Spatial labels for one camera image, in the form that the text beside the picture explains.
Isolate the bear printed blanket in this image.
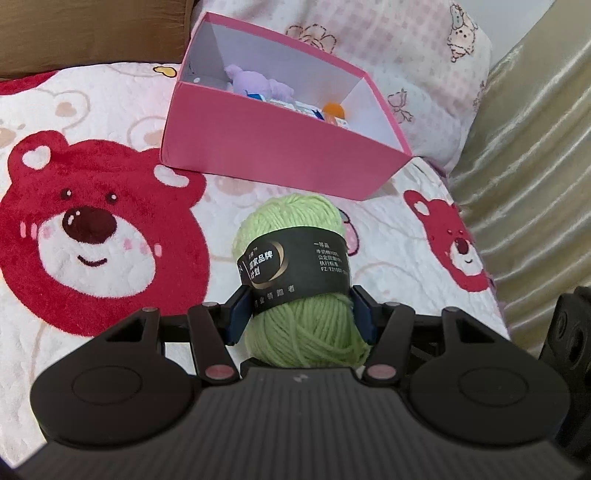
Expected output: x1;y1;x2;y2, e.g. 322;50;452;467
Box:
0;60;513;472

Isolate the pink printed quilt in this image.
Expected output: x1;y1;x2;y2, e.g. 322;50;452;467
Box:
189;0;492;171

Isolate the brown pillow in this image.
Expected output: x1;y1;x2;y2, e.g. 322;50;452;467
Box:
0;0;195;79

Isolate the blue wet wipes pack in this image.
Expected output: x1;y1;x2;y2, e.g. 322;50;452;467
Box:
247;91;324;120

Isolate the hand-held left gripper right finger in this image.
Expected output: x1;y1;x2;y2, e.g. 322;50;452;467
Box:
350;285;502;387

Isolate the green yarn ball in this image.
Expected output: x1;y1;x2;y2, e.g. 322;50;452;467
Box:
233;194;372;369

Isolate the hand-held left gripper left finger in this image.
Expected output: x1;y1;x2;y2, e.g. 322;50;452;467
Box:
105;286;254;386

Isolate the pink cardboard box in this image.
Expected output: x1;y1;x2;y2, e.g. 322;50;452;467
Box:
159;11;413;201

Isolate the beige satin curtain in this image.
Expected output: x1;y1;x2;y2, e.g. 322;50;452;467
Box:
450;0;591;361

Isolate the purple plush toy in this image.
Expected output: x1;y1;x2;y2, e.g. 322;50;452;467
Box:
224;64;298;102

